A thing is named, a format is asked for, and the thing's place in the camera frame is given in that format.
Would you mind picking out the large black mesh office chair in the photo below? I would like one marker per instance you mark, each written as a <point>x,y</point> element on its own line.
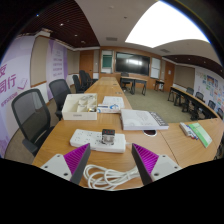
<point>28,113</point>

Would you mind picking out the white printed paper sheet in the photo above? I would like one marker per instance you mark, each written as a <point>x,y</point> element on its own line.
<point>114,100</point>

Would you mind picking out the white box of markers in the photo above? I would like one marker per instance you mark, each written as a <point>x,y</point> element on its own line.
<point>186,130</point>

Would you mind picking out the narrow purple wall banner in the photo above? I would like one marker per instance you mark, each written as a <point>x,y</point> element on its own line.
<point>56,63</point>

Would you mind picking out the large white ceiling light panel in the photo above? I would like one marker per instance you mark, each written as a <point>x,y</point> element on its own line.
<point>163,26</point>

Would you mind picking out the long wooden conference table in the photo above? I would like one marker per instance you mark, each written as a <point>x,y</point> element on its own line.
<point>186,96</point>

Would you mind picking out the brown wooden door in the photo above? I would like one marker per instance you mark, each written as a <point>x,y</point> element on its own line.
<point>86,63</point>
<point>169,76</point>

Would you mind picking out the small blue and white box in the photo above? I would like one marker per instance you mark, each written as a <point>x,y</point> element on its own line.
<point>106,108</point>

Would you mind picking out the green booklet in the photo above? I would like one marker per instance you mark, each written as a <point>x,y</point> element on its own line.
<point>201,134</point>

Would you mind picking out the black swivel chair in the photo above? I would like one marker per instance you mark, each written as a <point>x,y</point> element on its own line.
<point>125,74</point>

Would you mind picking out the white open cardboard box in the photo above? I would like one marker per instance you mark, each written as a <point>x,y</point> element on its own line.
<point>71,115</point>

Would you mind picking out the colourful wall poster display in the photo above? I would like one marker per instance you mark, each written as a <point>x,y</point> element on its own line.
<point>213,90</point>

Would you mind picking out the row of black chairs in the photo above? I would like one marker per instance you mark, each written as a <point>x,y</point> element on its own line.
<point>200,96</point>

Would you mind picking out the wooden desk with black legs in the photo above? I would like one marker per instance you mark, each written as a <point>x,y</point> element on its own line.
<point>133,79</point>

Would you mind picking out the white and green wall board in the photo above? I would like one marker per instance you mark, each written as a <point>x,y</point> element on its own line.
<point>107,61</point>

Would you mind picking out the large purple and white banner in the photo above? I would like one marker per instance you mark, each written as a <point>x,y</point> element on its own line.
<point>13,83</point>

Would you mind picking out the small wooden side table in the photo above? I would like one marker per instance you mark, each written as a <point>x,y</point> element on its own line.
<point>159,81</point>

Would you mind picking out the group of black office chairs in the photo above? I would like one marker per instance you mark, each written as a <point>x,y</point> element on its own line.
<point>81,81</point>

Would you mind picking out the white wall whiteboard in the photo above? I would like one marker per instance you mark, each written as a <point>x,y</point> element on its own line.
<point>155,67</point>

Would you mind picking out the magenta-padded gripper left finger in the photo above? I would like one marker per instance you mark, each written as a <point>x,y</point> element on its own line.
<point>59,166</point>

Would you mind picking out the large black wall screen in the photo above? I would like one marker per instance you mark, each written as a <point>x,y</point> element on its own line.
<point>132,63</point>

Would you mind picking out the white power strip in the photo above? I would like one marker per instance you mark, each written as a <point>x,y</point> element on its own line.
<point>83,137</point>

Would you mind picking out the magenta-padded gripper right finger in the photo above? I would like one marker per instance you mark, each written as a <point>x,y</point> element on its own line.
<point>161,166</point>

